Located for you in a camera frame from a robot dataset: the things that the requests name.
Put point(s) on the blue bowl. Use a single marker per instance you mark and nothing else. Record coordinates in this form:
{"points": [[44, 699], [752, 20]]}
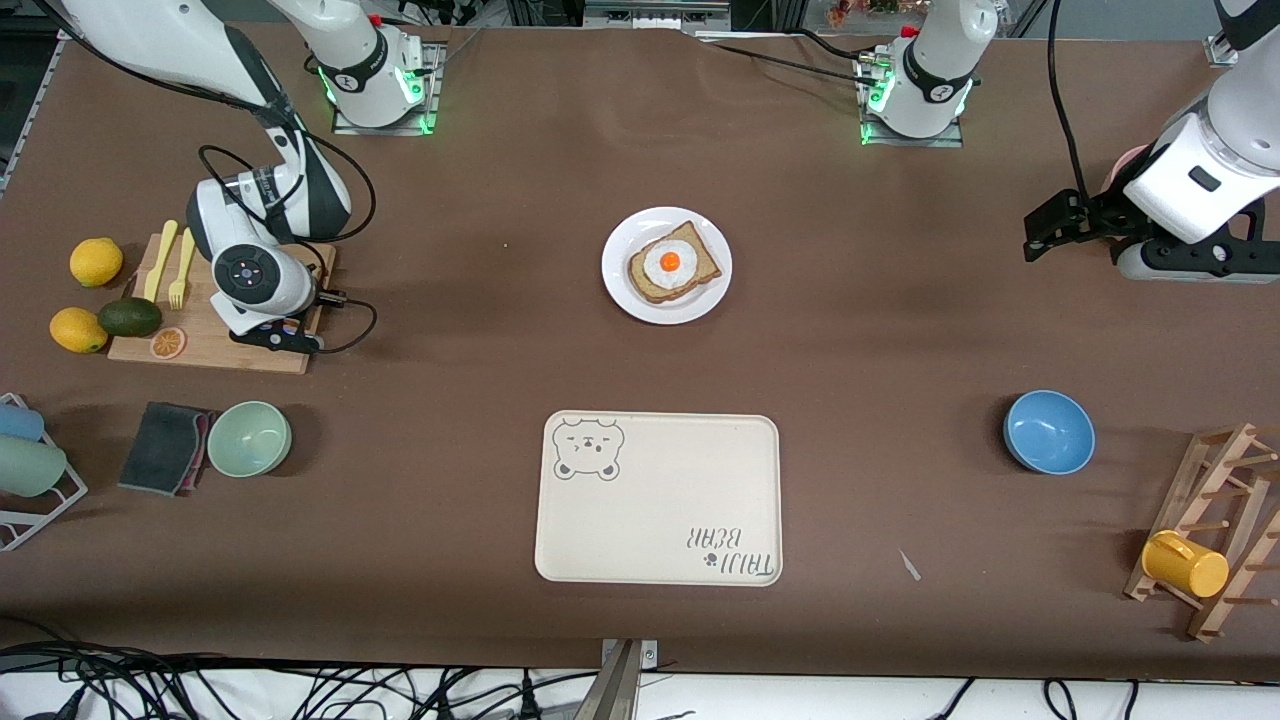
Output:
{"points": [[1049, 432]]}

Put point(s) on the dark grey cloth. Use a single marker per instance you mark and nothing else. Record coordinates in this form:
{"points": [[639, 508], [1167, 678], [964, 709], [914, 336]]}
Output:
{"points": [[158, 448]]}

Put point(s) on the cream bear print tray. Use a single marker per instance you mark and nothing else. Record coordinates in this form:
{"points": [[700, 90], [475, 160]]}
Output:
{"points": [[660, 500]]}

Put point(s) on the light blue cup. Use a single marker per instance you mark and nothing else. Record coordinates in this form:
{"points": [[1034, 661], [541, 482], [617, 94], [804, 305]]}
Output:
{"points": [[18, 422]]}

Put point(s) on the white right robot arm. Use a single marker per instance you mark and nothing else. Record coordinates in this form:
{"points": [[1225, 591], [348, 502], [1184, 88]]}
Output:
{"points": [[150, 40]]}

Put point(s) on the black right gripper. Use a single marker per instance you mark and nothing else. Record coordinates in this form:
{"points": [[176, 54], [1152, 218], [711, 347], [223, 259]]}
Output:
{"points": [[307, 317]]}

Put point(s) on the yellow plastic knife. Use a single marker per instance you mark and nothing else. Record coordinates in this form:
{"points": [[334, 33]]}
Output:
{"points": [[158, 265]]}

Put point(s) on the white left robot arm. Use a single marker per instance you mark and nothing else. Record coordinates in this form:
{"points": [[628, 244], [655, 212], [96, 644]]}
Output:
{"points": [[930, 70]]}

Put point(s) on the white round plate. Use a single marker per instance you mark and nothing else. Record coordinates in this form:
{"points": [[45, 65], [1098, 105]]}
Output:
{"points": [[650, 222]]}

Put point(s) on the pale green cup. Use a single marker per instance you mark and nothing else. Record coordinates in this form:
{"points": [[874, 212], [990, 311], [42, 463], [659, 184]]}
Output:
{"points": [[28, 467]]}

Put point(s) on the yellow plastic fork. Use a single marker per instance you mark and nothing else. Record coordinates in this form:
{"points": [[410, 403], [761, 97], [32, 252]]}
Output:
{"points": [[180, 275]]}

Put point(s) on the orange slice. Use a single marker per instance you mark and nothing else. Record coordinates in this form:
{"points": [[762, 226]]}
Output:
{"points": [[168, 343]]}

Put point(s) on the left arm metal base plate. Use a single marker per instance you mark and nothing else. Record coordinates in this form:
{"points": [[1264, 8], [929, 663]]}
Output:
{"points": [[950, 138]]}

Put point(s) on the brown bread slice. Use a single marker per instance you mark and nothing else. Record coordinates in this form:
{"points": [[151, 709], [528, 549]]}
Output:
{"points": [[700, 262]]}

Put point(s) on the wooden cutting board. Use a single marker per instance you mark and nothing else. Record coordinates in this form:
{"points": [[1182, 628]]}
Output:
{"points": [[200, 345]]}

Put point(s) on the dark green avocado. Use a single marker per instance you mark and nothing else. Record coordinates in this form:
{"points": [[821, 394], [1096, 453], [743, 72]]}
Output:
{"points": [[130, 317]]}

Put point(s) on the wooden mug rack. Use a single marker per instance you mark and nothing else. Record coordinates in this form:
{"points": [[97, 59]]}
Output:
{"points": [[1235, 470]]}

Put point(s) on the fried egg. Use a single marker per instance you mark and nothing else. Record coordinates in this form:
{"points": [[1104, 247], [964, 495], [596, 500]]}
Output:
{"points": [[668, 263]]}

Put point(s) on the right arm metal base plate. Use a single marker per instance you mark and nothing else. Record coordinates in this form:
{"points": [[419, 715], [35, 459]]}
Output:
{"points": [[425, 110]]}

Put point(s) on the aluminium background frame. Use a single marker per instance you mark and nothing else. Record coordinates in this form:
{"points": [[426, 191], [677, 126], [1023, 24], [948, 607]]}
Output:
{"points": [[650, 12]]}

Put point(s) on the yellow mug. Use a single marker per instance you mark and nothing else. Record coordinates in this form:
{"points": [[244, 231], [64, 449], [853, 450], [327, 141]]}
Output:
{"points": [[1185, 565]]}

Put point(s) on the pale green bowl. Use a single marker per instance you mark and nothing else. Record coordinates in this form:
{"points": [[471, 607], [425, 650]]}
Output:
{"points": [[249, 440]]}

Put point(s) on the pink cloth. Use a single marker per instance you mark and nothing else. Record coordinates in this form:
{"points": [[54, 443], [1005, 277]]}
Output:
{"points": [[205, 445]]}

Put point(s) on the aluminium corner profile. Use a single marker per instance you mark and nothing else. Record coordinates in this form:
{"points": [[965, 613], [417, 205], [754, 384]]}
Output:
{"points": [[1222, 50]]}

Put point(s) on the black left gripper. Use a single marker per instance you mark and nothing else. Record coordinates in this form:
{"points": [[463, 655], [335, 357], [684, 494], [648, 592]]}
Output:
{"points": [[1103, 214]]}

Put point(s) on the small white paper scrap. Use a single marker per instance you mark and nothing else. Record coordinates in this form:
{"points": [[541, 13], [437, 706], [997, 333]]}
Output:
{"points": [[909, 566]]}

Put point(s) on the metal table bracket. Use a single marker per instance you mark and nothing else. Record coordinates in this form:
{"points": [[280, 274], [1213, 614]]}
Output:
{"points": [[622, 690]]}

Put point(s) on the yellow lemon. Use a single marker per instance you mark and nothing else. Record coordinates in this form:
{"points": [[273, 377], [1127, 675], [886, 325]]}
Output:
{"points": [[96, 262], [78, 330]]}

